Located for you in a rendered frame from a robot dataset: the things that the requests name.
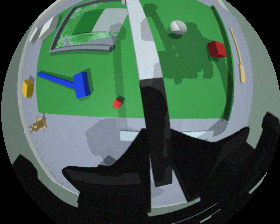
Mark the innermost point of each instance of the white golf ball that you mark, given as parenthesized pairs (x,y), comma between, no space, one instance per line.
(178,27)

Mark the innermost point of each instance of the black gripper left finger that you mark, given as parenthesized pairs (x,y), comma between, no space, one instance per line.
(129,175)

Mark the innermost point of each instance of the blue golf putter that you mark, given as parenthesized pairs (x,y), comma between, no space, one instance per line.
(80,83)

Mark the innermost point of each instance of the yellow box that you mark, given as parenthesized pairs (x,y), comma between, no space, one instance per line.
(27,88)

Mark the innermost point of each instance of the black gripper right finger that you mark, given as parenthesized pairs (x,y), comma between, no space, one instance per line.
(195,160)

